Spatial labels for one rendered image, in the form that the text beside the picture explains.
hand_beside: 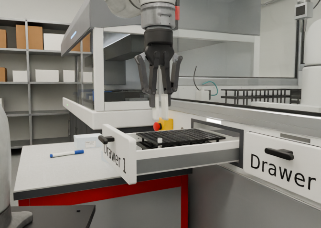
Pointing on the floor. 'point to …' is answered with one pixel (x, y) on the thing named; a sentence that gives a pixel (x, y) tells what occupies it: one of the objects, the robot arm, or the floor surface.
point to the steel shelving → (34, 81)
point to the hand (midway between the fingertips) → (160, 107)
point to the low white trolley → (101, 188)
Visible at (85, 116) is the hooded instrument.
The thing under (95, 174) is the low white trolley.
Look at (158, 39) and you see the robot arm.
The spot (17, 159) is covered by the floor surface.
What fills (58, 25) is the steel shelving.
